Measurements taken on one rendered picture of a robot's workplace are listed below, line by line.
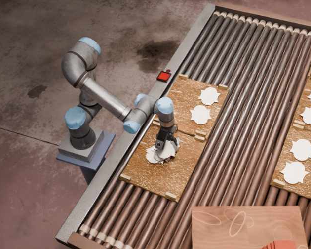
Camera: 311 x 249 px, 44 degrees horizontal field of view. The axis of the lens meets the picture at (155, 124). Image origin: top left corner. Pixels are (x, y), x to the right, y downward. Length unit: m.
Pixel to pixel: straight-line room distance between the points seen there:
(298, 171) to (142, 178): 0.82
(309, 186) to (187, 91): 0.91
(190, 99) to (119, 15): 2.49
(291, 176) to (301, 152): 0.17
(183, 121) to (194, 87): 0.28
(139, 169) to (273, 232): 0.76
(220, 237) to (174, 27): 3.02
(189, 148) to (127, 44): 2.32
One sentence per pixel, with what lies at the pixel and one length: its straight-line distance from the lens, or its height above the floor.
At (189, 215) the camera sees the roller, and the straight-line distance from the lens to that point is 1.99.
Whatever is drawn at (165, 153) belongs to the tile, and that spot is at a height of 1.01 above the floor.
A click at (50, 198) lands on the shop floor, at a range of 3.26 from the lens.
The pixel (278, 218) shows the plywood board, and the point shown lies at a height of 1.04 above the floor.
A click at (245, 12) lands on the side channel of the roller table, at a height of 0.95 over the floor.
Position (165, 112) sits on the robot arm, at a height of 1.33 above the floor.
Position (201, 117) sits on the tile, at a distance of 2.29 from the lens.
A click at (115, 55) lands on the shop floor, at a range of 4.17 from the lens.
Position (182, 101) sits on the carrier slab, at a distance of 2.38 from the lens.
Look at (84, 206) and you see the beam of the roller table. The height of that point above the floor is 0.91.
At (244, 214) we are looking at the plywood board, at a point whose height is 1.04.
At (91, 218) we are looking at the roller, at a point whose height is 0.92.
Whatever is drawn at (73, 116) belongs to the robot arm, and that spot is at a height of 1.16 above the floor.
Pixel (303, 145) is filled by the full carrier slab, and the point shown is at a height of 0.95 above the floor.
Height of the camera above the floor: 2.73
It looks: 52 degrees down
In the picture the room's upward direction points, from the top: 7 degrees counter-clockwise
